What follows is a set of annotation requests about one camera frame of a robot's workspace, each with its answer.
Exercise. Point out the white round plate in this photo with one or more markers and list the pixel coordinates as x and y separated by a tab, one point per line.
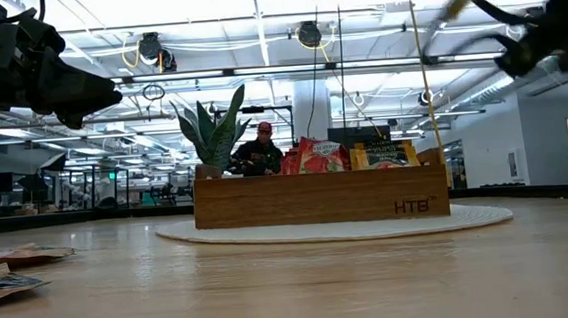
319	233

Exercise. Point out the red strawberry tea sachet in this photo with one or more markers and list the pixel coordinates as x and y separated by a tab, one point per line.
321	159
289	163

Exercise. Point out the yellow green snack packet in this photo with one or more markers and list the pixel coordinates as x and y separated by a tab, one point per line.
386	156

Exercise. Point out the linear ceiling light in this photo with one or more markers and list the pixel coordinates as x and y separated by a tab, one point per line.
183	76

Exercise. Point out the beige vanilla tea sachet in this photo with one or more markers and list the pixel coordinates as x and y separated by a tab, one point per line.
20	256
2	286

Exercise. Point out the wooden three-compartment tray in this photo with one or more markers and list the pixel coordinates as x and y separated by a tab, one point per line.
317	199

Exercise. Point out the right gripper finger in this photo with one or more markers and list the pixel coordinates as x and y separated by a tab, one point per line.
524	49

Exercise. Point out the large black monitor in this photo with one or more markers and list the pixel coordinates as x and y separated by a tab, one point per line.
357	135

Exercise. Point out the person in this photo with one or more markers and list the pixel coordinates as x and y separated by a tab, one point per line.
259	156

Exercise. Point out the green snake plant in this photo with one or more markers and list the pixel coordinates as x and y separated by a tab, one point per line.
215	139

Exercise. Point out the yellow tag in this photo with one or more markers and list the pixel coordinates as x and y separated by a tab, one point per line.
455	7

